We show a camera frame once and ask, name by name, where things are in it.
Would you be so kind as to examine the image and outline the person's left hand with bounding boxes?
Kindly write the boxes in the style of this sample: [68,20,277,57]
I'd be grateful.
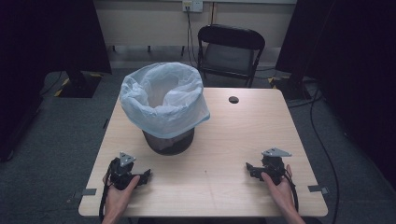
[102,175,141,220]

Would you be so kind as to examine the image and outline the pale blue plastic bin bag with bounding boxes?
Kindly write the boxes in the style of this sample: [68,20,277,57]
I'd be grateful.
[119,62,211,140]

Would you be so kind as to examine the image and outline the black wall socket cable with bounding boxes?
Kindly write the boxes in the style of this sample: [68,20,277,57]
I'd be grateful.
[186,8,200,69]

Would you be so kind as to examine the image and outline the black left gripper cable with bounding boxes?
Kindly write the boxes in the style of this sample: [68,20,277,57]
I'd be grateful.
[98,167,114,222]

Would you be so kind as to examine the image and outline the dark mesh trash bin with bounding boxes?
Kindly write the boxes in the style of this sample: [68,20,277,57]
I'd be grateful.
[142,127,196,157]

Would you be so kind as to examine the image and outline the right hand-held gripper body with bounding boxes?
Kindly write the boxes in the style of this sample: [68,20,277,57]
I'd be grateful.
[261,147,293,186]

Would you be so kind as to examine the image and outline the person's right hand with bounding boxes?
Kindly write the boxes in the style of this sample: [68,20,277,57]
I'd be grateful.
[261,163,297,216]

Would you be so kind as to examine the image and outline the white wall socket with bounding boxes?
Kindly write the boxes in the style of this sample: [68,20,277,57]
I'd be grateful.
[181,0,205,14]

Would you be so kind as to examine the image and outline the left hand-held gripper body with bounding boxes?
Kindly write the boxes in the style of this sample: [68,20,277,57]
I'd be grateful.
[107,151,140,191]

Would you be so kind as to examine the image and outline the black folding chair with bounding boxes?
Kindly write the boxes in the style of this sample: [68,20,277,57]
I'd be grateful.
[197,23,266,89]

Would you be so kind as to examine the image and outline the dark curtain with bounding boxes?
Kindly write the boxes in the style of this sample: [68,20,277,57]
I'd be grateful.
[0,0,113,162]
[275,0,396,190]

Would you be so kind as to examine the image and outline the black stand base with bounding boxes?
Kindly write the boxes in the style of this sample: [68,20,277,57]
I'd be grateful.
[54,69,105,99]
[268,74,314,101]

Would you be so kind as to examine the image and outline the black floor cable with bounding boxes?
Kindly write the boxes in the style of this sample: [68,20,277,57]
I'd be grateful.
[308,87,341,224]

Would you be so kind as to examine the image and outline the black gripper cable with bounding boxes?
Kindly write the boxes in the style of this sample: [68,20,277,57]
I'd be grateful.
[282,171,300,213]
[98,167,114,222]

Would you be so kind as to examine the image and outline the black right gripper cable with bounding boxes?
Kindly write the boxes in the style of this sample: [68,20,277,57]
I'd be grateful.
[282,171,300,213]

